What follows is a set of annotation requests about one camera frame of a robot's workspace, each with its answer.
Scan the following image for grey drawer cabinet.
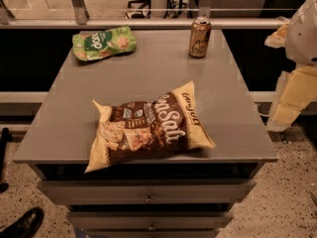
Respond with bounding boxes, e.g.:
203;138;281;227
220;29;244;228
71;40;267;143
14;30;277;238

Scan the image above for black office chair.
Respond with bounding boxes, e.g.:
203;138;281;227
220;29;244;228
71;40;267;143
126;0;151;19

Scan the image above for upper grey drawer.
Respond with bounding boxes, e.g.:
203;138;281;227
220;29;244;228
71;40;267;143
39;179;256;205

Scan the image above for black shoe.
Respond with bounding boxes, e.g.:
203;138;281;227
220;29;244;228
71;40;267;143
0;207;45;238

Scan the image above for lower grey drawer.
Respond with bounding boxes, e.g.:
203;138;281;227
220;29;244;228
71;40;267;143
67;211;233;231

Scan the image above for green rice chip bag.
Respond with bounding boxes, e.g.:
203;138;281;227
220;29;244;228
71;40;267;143
72;26;137;61

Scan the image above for grey drawer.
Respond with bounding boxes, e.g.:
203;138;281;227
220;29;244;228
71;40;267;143
67;211;233;231
39;179;256;205

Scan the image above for black stand base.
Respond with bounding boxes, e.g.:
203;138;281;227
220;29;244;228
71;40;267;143
0;128;13;193

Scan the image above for gold soda can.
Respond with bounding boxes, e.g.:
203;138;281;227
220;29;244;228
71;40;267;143
189;17;211;58

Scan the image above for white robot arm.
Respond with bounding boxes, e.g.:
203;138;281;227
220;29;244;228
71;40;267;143
264;0;317;132

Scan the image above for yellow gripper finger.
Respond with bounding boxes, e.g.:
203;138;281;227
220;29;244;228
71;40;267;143
266;65;317;132
264;24;289;49

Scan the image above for brown chip bag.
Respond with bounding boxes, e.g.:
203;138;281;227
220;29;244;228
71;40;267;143
86;81;215;173

